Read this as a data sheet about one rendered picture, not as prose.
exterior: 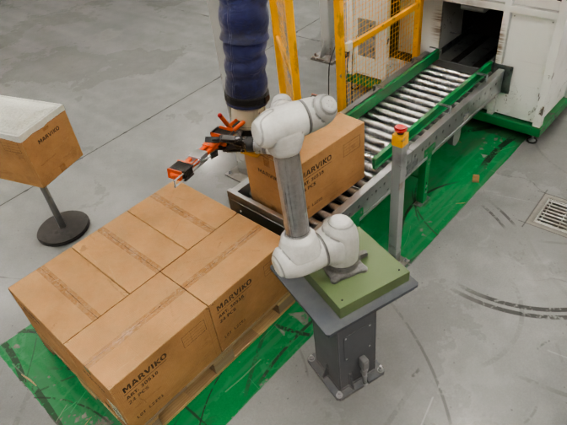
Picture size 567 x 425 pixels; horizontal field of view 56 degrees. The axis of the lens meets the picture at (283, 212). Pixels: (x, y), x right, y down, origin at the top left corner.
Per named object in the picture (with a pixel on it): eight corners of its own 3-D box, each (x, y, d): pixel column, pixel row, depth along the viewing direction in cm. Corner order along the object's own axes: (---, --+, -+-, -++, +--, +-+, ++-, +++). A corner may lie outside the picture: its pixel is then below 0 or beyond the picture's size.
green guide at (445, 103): (488, 70, 420) (489, 59, 415) (500, 72, 415) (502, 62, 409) (371, 169, 337) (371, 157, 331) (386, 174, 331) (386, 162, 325)
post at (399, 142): (392, 256, 353) (398, 128, 288) (401, 261, 349) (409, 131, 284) (386, 263, 349) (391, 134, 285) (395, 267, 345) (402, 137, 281)
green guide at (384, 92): (428, 56, 450) (429, 45, 444) (439, 58, 444) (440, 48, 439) (307, 142, 367) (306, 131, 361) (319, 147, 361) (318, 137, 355)
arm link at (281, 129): (331, 273, 226) (285, 293, 220) (313, 254, 239) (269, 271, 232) (313, 105, 184) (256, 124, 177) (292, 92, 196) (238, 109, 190)
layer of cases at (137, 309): (188, 223, 378) (175, 179, 352) (293, 287, 323) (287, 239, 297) (36, 332, 315) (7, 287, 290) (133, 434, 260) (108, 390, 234)
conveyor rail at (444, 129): (494, 89, 425) (499, 67, 413) (501, 91, 423) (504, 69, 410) (312, 255, 305) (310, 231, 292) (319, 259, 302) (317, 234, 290)
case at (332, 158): (317, 154, 356) (314, 102, 330) (364, 176, 332) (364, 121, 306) (251, 199, 326) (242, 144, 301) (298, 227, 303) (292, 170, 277)
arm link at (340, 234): (366, 260, 234) (367, 223, 220) (331, 276, 228) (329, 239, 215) (346, 239, 246) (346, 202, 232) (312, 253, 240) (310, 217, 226)
